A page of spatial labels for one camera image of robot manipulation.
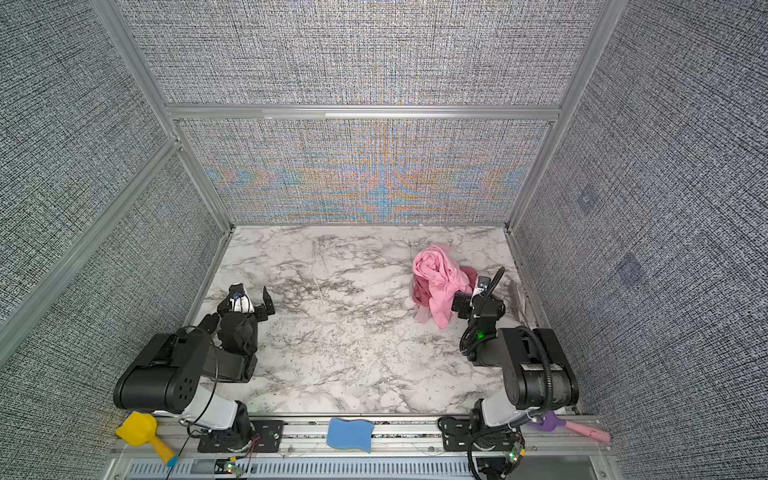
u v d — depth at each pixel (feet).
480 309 2.30
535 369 1.50
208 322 3.04
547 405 1.42
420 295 3.10
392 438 2.45
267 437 2.41
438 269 3.08
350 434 2.44
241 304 2.45
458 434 2.40
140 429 2.45
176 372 1.50
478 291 2.66
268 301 2.74
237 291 2.46
